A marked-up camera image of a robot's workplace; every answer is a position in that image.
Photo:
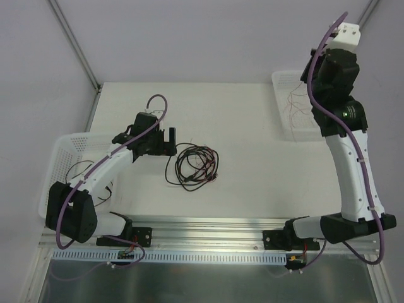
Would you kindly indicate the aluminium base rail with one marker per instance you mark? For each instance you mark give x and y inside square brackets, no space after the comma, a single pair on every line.
[212,234]

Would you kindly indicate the white slotted cable duct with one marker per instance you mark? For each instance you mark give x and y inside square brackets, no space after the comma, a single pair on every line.
[191,257]

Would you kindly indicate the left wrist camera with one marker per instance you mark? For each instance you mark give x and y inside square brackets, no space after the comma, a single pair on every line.
[154,112]

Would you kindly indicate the right white plastic basket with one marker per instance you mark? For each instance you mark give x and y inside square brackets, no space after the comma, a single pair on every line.
[294,107]

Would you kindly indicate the left aluminium frame post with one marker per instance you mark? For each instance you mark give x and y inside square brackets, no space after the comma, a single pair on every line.
[73,42]

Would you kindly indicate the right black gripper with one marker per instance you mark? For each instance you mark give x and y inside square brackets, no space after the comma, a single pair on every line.
[315,52]

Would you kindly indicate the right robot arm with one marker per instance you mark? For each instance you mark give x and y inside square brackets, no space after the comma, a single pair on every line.
[343,124]

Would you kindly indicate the right aluminium frame post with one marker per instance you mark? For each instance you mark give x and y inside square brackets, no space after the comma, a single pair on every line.
[367,12]

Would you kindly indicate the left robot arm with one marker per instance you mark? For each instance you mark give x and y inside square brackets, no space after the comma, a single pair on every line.
[71,210]

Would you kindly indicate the left white plastic basket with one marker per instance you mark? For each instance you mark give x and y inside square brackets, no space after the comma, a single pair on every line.
[71,154]

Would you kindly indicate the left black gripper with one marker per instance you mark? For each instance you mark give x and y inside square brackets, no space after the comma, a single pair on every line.
[161,142]

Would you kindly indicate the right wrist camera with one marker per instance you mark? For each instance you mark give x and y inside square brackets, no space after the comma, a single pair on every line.
[346,37]

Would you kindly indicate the white plastic basket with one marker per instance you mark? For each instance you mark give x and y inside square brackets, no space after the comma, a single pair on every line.
[294,107]
[71,154]

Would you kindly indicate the aluminium frame post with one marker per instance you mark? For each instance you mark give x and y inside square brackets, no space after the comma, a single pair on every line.
[367,12]
[73,42]

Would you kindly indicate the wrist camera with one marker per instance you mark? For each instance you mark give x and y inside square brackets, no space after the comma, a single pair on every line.
[154,112]
[346,37]

